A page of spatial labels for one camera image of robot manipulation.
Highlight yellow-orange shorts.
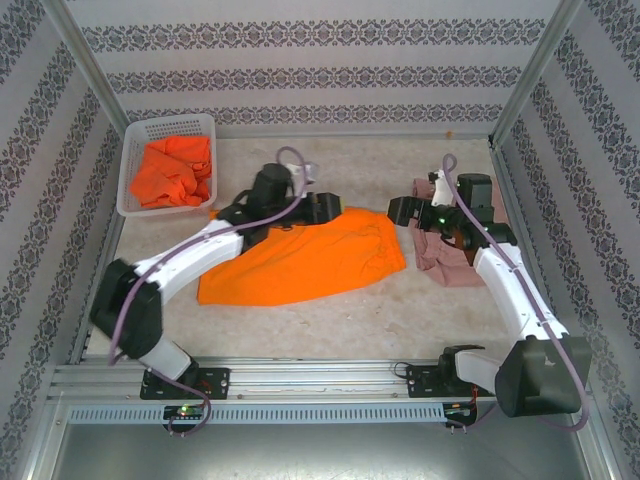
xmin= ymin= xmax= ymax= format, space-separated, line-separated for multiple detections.
xmin=196 ymin=205 xmax=407 ymax=307

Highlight pink shorts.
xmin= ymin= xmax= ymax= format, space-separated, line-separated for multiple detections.
xmin=407 ymin=177 xmax=509 ymax=289

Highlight red-orange shorts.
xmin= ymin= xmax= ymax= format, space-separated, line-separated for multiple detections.
xmin=129 ymin=135 xmax=214 ymax=209

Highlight white plastic basket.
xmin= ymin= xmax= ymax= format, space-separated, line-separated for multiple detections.
xmin=116 ymin=113 xmax=220 ymax=217

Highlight right controller board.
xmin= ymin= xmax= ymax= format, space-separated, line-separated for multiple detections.
xmin=443 ymin=401 xmax=479 ymax=419

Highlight controller board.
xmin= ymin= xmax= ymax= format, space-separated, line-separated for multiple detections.
xmin=163 ymin=404 xmax=207 ymax=420
xmin=443 ymin=401 xmax=479 ymax=419

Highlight grey metal sheet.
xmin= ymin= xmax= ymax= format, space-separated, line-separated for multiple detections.
xmin=49 ymin=423 xmax=606 ymax=480

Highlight left controller board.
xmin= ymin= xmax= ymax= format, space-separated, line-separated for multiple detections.
xmin=163 ymin=404 xmax=207 ymax=420

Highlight aluminium back rail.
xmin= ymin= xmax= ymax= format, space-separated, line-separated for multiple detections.
xmin=219 ymin=127 xmax=494 ymax=142

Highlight aluminium corner post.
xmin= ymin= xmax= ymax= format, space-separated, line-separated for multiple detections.
xmin=489 ymin=0 xmax=584 ymax=146
xmin=42 ymin=0 xmax=135 ymax=147

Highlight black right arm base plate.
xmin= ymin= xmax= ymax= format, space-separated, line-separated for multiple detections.
xmin=405 ymin=363 xmax=481 ymax=400

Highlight aluminium mounting rail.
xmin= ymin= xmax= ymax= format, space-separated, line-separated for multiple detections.
xmin=47 ymin=355 xmax=604 ymax=401

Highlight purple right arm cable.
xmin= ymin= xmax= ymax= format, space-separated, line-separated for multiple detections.
xmin=442 ymin=152 xmax=592 ymax=434

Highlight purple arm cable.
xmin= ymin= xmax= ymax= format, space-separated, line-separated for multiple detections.
xmin=107 ymin=146 xmax=314 ymax=439
xmin=442 ymin=152 xmax=592 ymax=434

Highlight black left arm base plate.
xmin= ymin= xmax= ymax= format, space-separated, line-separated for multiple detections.
xmin=139 ymin=367 xmax=231 ymax=401

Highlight slotted grey cable duct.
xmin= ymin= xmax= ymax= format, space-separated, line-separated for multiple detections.
xmin=67 ymin=403 xmax=446 ymax=425

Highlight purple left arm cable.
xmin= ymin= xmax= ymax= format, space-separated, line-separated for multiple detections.
xmin=107 ymin=146 xmax=314 ymax=439

